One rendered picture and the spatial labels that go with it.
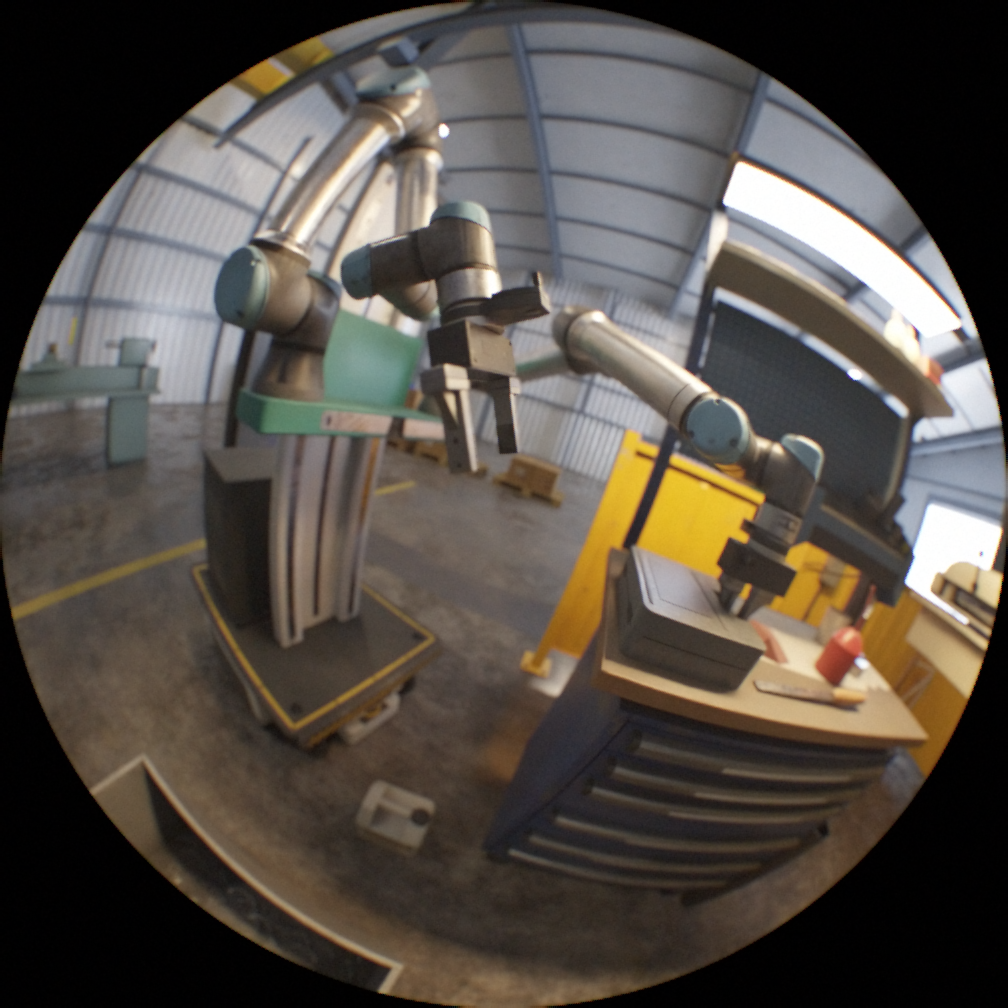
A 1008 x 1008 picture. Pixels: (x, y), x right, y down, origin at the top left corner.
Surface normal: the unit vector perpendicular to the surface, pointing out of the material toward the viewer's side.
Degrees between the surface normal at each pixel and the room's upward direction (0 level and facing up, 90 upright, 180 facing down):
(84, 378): 90
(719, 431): 90
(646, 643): 90
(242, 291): 97
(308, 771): 0
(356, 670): 0
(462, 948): 0
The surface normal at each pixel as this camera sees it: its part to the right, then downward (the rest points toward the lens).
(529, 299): 0.03, 0.25
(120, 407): 0.92, 0.35
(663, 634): -0.30, 0.17
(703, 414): -0.77, -0.07
